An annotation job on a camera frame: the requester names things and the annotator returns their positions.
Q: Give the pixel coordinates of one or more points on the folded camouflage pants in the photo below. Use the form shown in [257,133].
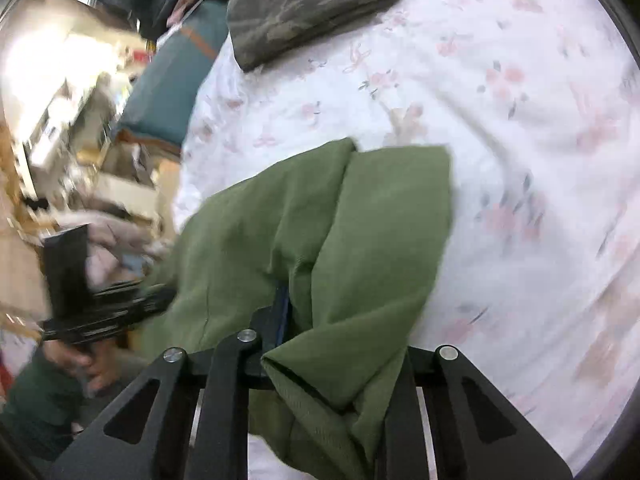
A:
[310,5]

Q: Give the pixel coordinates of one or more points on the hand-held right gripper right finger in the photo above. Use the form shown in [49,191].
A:
[400,425]

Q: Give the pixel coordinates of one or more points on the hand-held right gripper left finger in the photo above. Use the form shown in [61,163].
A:
[272,325]

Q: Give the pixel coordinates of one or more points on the green pants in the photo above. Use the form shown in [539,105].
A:
[380,220]

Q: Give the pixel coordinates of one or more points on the person's left forearm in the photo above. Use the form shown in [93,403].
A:
[35,405]

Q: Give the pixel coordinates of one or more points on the white floral bed sheet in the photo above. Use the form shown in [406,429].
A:
[525,135]

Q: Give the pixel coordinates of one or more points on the person's left hand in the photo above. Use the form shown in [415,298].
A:
[100,365]

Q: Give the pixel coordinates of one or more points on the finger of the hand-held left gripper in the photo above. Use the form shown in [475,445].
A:
[140,302]

